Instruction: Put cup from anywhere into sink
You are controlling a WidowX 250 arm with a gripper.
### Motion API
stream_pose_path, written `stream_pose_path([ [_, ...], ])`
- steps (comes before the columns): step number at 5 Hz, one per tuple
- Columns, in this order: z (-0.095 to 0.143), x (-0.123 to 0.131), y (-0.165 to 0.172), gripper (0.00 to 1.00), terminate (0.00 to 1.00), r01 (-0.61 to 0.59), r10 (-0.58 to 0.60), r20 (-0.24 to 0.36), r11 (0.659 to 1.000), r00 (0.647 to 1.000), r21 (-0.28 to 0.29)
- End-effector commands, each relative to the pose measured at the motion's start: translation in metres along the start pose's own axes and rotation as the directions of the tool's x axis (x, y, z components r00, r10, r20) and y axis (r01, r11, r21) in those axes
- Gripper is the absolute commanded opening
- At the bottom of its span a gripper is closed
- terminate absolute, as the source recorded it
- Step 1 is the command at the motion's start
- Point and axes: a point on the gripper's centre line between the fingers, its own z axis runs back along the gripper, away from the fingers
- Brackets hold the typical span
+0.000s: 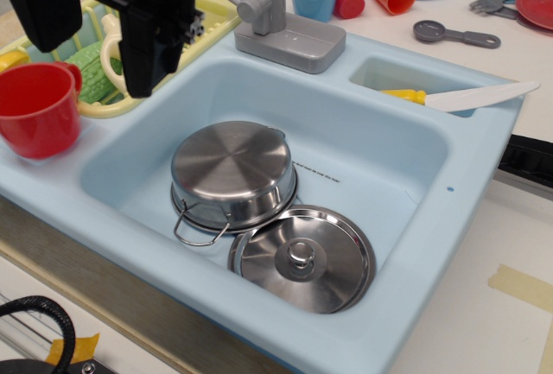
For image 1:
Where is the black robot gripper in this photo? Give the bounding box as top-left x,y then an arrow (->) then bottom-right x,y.
10,0 -> 204,98

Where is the yellow plastic cup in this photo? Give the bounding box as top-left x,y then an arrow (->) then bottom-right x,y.
0,50 -> 30,73

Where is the light blue toy sink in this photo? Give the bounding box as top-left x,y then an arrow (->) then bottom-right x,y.
1,35 -> 522,373

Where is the yellow dish drying rack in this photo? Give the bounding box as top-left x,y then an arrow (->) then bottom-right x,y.
1,0 -> 240,118

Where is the green toy corn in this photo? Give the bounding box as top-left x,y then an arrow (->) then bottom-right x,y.
66,41 -> 123,105

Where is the red plastic mug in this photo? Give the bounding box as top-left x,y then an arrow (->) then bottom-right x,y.
1,62 -> 82,160

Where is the grey toy faucet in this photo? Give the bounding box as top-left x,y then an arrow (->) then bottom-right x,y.
228,0 -> 346,74

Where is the upturned stainless steel pot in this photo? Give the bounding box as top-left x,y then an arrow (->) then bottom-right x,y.
170,121 -> 299,244

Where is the stainless steel pot lid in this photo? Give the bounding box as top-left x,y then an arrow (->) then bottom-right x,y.
227,205 -> 376,314

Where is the yellow tape piece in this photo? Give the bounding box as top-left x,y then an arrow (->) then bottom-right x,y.
46,332 -> 100,365

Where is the grey toy measuring spoon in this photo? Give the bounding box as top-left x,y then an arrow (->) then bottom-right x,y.
413,20 -> 501,49

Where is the grey toy fork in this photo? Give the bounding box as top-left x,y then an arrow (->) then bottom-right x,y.
469,0 -> 518,20

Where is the red plastic plate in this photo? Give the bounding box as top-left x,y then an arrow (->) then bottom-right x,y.
515,0 -> 553,30

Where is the beige masking tape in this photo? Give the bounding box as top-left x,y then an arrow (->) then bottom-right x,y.
488,264 -> 552,314

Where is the black cable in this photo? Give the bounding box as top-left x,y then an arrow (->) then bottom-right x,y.
0,296 -> 75,374

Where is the yellow handled white toy knife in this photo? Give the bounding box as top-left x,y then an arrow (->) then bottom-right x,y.
383,81 -> 541,113

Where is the black table edge bracket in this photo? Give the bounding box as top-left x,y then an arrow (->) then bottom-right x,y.
499,135 -> 552,187

